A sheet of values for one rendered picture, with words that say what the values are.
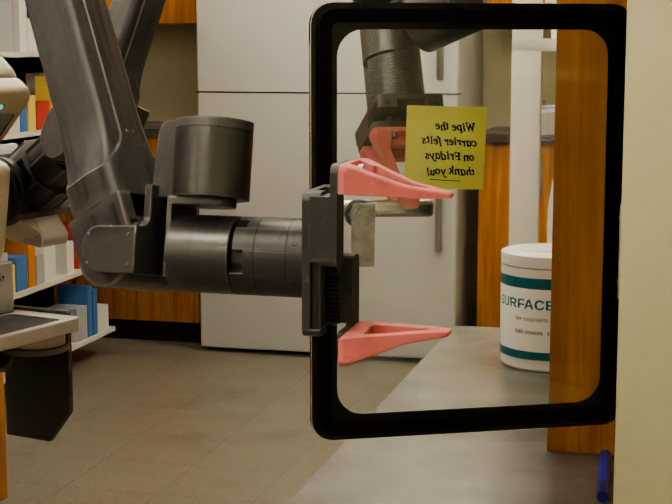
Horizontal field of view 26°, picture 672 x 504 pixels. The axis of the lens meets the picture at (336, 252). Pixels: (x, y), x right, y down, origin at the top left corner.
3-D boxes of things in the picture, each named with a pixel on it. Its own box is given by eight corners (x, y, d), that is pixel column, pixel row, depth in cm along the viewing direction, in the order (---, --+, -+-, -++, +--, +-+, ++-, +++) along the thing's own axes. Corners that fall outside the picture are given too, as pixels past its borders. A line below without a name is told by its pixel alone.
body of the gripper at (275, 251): (327, 193, 100) (225, 189, 102) (327, 338, 102) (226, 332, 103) (350, 184, 106) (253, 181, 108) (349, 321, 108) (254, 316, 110)
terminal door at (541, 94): (621, 423, 140) (633, 3, 135) (311, 441, 134) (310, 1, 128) (618, 421, 141) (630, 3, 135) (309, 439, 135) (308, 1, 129)
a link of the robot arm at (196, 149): (159, 279, 116) (79, 271, 109) (168, 135, 116) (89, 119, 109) (276, 282, 108) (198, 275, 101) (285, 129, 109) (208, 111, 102)
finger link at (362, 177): (444, 167, 98) (309, 164, 100) (442, 272, 99) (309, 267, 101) (461, 159, 104) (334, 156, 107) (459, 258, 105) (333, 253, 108)
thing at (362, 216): (375, 267, 131) (376, 204, 130) (351, 267, 131) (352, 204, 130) (370, 264, 133) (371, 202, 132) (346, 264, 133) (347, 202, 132)
